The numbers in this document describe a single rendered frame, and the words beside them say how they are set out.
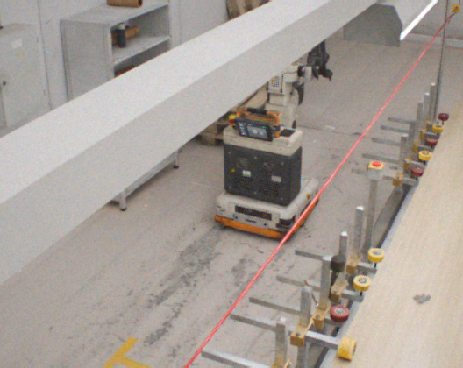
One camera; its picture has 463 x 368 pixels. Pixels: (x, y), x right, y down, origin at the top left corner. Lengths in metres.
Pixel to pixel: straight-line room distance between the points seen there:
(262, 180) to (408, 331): 2.30
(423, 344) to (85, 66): 3.34
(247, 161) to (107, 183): 4.27
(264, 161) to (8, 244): 4.30
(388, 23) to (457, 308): 1.84
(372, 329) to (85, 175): 2.35
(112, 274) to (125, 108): 4.13
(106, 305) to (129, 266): 0.45
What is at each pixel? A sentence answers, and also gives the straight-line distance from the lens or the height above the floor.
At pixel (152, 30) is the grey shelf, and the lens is 5.67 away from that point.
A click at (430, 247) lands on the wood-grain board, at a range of 3.29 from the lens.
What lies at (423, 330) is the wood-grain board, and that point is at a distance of 2.76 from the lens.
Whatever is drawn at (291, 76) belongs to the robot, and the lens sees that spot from 4.74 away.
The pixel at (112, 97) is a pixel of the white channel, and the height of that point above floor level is 2.46.
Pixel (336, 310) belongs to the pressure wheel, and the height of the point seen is 0.90.
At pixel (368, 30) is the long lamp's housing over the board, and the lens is 1.30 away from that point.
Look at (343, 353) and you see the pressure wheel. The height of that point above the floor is 0.95.
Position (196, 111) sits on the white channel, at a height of 2.43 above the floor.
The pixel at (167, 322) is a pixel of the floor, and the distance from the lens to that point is 4.15.
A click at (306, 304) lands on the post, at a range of 2.53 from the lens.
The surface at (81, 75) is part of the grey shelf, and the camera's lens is 5.08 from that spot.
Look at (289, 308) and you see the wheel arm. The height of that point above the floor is 0.86.
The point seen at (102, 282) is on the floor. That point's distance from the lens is 4.55.
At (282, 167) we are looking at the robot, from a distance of 4.62.
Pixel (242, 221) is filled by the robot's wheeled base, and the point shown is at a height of 0.13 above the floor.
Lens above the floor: 2.64
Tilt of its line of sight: 28 degrees down
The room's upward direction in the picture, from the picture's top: 1 degrees counter-clockwise
